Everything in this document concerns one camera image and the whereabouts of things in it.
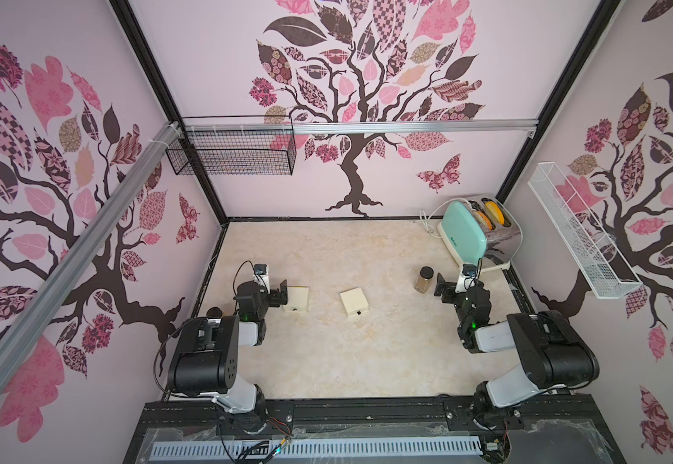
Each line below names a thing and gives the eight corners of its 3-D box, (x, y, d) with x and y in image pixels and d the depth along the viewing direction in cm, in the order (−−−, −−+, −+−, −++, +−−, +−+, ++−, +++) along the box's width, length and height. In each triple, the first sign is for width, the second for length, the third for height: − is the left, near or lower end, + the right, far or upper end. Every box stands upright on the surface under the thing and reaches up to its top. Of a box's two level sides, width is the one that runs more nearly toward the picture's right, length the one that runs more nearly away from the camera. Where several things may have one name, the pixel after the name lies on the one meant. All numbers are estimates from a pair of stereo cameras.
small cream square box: (347, 317, 93) (347, 314, 91) (340, 296, 99) (340, 292, 96) (369, 311, 95) (370, 307, 93) (360, 290, 100) (361, 286, 98)
